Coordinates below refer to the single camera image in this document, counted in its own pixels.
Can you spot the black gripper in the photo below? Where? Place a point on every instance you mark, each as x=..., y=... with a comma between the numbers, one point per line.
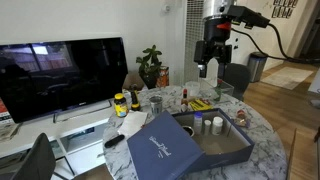
x=213, y=51

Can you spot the small bottle with red lid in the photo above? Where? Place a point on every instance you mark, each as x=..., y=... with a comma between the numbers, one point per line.
x=240, y=114

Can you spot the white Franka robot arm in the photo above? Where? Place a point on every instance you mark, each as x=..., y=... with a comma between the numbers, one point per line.
x=213, y=8

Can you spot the green bottle with red cap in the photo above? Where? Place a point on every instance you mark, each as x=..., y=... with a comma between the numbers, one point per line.
x=218, y=93

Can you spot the yellow and green box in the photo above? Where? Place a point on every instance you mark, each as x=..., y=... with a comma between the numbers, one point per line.
x=200, y=105

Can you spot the hot sauce bottle red cap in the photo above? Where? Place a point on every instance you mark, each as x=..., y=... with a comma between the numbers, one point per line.
x=184, y=101

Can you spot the white bottle with blue lid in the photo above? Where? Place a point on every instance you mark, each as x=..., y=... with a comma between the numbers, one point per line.
x=198, y=123

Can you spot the small white bottle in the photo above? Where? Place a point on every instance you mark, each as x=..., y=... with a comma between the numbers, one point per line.
x=207, y=128

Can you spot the brown cardboard box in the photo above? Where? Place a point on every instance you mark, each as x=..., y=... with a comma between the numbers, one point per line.
x=133, y=81

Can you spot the navy blue cardboard box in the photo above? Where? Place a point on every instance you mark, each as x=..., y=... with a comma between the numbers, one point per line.
x=230, y=151

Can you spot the dark bottle with yellow label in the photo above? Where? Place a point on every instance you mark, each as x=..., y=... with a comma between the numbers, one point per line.
x=135, y=101

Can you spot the navy blue box lid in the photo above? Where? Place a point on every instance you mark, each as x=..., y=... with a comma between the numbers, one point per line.
x=163, y=150

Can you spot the yellow lid vitamin bottle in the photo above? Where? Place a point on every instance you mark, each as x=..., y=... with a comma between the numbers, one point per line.
x=120, y=106

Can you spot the clear plastic container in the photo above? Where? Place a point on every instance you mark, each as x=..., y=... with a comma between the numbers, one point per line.
x=228, y=88

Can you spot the clear plastic cup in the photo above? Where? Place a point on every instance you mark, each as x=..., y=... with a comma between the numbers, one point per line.
x=192, y=89

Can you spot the dark grey chair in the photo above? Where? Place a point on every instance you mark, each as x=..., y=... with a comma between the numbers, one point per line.
x=38, y=160
x=238, y=80

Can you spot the white radiator grille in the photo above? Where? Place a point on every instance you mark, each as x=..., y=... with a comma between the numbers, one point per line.
x=193, y=40

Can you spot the white door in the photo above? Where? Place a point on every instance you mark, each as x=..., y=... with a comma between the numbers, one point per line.
x=241, y=40

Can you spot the silver trash can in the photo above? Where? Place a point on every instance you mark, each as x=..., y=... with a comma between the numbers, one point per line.
x=256, y=66

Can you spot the clear glass cup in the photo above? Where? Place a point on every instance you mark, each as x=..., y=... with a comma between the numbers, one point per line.
x=242, y=122

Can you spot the green potted plant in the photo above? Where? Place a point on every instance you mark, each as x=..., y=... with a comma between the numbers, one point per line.
x=150, y=65

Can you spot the round metal tin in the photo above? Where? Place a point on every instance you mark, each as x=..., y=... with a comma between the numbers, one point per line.
x=188, y=130

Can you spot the metal cup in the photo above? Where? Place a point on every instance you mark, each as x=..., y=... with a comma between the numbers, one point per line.
x=156, y=106

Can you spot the white paper napkin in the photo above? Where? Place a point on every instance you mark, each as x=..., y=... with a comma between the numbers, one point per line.
x=132, y=122

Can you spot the black remote control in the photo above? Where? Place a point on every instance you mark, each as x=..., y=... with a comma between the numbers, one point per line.
x=114, y=141

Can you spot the white television stand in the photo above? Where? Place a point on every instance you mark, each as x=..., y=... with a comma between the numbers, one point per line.
x=76, y=133

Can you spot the black flat screen television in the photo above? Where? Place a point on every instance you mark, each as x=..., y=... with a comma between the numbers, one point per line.
x=60, y=76

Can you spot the red and white printed paper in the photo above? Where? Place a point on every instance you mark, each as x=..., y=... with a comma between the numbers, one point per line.
x=3, y=111

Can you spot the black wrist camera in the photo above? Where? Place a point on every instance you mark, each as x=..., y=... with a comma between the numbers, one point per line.
x=248, y=15

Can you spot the white wall thermostat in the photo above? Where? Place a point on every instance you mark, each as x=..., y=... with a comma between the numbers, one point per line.
x=166, y=8

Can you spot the wall photo collage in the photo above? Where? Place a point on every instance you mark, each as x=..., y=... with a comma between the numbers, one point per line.
x=283, y=8

